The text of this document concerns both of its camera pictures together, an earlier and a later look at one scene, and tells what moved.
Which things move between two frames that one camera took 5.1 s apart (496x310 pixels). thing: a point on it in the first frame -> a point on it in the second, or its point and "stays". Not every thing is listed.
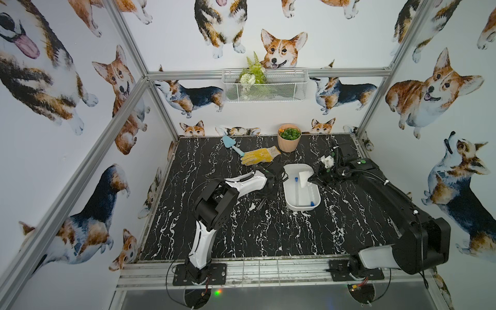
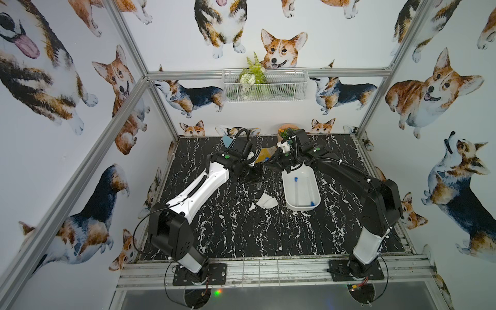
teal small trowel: [228, 143] stays
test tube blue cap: [296, 191] stays
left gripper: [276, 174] -> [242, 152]
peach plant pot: [289, 135] stays
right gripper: [318, 179] -> [278, 155]
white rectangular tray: [300, 193] stays
